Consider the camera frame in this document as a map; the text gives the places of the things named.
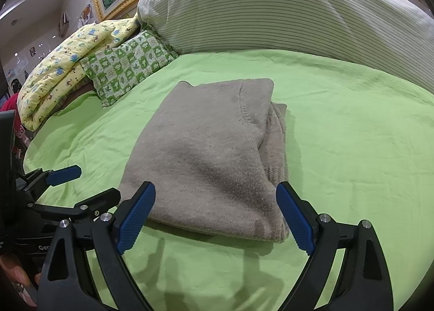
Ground yellow cartoon-print quilt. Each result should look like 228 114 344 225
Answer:
17 17 141 130

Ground green bed sheet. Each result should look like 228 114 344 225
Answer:
23 48 434 311

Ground green checked leaf-print pillow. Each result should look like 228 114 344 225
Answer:
79 29 179 108

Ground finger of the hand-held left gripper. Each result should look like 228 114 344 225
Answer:
21 164 82 198
29 188 122 227

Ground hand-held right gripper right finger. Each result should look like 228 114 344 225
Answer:
276 181 394 311

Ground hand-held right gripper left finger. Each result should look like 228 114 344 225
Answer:
37 181 157 311

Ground beige sweater with brown trim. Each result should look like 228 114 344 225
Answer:
119 78 290 242

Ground person's left hand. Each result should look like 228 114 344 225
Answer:
0 253 43 308

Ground striped white pillow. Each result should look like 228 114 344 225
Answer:
136 0 434 94

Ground small wall box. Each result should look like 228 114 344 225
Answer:
59 12 71 39

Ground red cloth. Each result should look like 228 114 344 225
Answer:
0 92 21 112

